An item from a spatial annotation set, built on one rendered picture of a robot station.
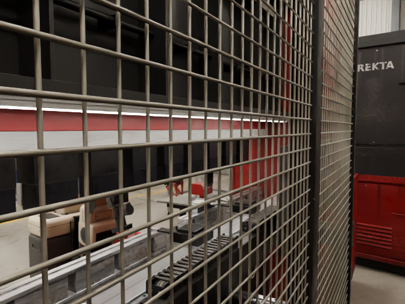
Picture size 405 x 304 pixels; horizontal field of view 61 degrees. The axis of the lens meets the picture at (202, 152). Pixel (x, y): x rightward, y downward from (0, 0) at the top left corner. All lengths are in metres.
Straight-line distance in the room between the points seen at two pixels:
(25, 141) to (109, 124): 0.31
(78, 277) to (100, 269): 0.10
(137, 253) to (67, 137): 0.56
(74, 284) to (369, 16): 8.43
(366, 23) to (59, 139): 8.31
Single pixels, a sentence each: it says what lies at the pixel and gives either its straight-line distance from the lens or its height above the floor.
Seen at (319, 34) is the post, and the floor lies 1.57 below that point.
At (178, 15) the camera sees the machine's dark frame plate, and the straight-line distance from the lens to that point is 1.52.
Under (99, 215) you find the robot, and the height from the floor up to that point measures 0.84.
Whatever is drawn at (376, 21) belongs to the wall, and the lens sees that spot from 8.92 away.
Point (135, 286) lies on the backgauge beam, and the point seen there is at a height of 0.98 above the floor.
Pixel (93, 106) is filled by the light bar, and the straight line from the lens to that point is 0.89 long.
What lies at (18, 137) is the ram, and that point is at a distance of 1.01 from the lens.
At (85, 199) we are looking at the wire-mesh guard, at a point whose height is 1.38.
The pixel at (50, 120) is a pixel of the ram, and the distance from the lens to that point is 1.06.
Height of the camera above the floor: 1.41
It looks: 4 degrees down
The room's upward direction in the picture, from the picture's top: straight up
